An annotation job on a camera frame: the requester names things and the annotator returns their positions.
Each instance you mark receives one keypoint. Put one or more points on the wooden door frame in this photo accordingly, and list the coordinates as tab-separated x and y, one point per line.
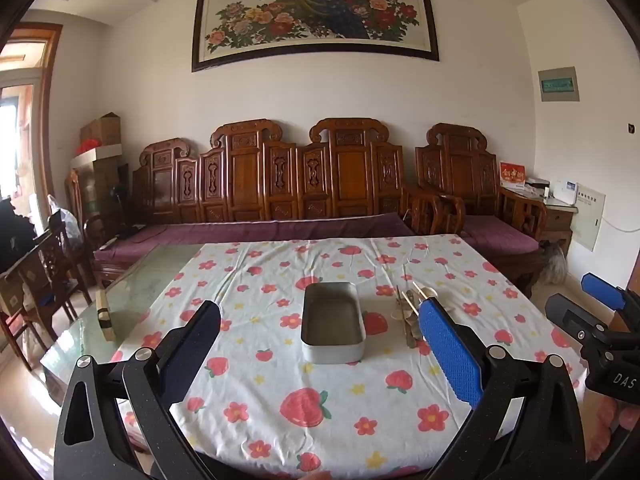
52	110

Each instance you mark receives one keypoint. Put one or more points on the brown cardboard box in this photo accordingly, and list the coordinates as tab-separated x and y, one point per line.
102	129

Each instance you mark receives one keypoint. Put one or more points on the framed peacock painting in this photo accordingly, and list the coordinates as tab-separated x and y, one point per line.
320	10

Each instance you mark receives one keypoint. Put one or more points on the clear plastic bag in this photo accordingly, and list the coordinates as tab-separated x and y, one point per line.
65	220

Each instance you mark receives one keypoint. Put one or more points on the rectangular metal tin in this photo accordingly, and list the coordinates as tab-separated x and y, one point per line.
332	325

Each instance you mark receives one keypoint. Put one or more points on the grey fluffy object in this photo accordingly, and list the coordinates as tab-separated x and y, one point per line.
555	264

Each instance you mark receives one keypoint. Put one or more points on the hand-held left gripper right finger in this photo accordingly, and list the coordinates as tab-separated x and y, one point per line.
450	350

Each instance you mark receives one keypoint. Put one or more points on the carved wooden armchair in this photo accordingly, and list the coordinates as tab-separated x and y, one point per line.
465	170

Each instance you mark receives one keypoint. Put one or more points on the wooden side table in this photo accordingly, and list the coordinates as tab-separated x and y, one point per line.
557	225

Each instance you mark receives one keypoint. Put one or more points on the wooden block with black band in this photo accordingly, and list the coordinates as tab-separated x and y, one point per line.
105	317

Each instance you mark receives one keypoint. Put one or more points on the carved wooden sofa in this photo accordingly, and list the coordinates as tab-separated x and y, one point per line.
250	180

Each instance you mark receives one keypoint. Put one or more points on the white flat box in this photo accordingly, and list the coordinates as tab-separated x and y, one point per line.
97	155

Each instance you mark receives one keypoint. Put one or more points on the beige plastic spoon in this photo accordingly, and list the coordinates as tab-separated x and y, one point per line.
436	294

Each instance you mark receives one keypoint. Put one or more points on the purple armchair cushion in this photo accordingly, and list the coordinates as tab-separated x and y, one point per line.
500	235

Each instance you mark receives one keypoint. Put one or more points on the red cloth item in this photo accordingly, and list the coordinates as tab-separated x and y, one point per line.
87	148

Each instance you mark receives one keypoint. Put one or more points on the light wooden chopstick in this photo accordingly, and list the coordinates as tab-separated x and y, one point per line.
419	290
407	308

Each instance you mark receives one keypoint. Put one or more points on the purple sofa cushion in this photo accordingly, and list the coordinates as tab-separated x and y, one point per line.
250	232

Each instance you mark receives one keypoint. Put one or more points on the grey box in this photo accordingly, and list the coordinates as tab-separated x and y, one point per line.
537	186

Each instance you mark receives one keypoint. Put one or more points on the strawberry printed tablecloth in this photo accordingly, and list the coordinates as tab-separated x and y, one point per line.
280	410

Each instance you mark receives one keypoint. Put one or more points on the green wall panel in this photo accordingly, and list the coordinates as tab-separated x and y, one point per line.
559	84

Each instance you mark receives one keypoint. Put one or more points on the brown cabinet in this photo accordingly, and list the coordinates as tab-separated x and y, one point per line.
97	195

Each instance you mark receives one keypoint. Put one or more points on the large metal spoon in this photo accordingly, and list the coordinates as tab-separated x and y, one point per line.
413	337

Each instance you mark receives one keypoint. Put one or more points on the red card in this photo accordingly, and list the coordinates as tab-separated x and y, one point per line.
511	174

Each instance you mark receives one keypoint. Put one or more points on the white wall distribution box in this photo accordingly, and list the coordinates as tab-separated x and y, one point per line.
587	217

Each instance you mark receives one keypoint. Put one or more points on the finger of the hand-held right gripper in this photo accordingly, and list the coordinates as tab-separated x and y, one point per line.
602	291
570	316

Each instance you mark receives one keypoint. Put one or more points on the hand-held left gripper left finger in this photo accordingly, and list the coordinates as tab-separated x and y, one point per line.
197	345

